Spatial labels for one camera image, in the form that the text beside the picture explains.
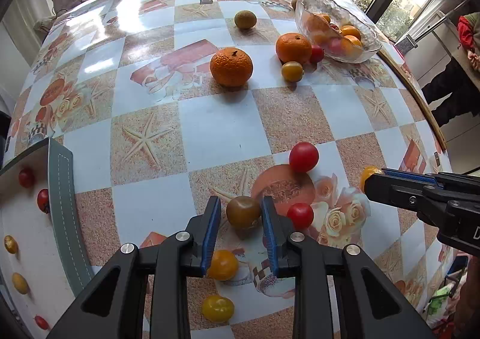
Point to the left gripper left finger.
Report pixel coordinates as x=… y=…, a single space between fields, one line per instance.
x=112 y=304

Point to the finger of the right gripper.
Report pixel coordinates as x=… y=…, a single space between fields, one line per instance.
x=397 y=192
x=408 y=178

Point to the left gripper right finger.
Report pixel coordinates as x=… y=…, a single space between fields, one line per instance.
x=368 y=303

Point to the yellow-brown cherry tomato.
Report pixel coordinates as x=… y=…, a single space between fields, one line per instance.
x=243 y=212

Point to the red cherry tomato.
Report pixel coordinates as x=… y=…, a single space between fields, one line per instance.
x=301 y=215
x=303 y=157

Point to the yellow cherry tomato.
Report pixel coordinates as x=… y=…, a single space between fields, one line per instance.
x=367 y=173

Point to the person in dark clothes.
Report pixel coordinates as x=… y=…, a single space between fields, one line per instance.
x=460 y=78

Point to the white tray green rim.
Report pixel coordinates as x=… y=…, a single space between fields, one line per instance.
x=51 y=266

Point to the orange in bowl front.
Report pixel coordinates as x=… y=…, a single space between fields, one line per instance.
x=352 y=46

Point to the orange in bowl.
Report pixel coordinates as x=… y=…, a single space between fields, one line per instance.
x=352 y=46
x=350 y=30

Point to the glass fruit bowl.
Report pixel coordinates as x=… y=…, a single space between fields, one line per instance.
x=320 y=22

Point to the red tomato beside orange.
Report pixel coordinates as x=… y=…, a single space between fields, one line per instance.
x=317 y=55

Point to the olive cherry tomato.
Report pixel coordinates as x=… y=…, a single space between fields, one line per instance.
x=292 y=71

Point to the orange in bowl right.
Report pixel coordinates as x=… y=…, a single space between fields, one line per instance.
x=350 y=30

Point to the yellow tomato in tray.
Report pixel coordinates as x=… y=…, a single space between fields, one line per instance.
x=10 y=244

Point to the red tomato in tray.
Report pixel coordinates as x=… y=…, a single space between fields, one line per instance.
x=26 y=178

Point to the large orange near bowl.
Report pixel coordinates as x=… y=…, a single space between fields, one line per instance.
x=293 y=47

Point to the small orange mandarin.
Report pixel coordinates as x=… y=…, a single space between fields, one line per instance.
x=231 y=67

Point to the long wooden shoehorn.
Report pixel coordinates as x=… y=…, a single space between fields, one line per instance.
x=395 y=61

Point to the green-brown longan upper left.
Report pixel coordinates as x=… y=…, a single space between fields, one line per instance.
x=245 y=19

